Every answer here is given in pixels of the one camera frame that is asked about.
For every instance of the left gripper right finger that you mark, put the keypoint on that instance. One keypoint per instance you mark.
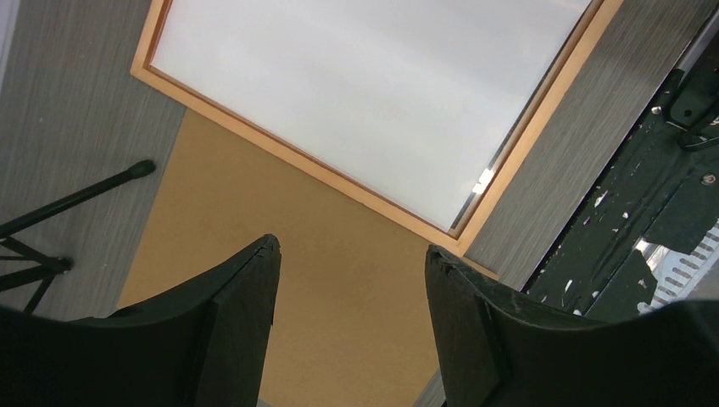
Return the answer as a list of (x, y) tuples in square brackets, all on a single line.
[(500, 347)]

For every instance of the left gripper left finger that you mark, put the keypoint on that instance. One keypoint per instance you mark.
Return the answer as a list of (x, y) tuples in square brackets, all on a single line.
[(201, 343)]

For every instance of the orange wooden picture frame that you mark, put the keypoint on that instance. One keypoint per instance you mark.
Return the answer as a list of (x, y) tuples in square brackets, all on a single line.
[(145, 69)]

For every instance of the clear acrylic sheet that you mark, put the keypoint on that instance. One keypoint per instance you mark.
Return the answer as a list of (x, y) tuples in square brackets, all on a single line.
[(538, 95)]

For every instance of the brown cardboard backing board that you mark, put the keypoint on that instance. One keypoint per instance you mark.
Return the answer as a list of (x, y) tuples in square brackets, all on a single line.
[(351, 326)]

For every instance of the building and sky photo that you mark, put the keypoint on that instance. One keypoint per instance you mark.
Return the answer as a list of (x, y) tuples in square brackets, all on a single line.
[(411, 99)]

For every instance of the black music stand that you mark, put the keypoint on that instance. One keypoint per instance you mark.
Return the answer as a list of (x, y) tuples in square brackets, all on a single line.
[(69, 258)]

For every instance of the white slotted cable duct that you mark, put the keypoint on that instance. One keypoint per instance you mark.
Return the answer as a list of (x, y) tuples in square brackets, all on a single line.
[(681, 276)]

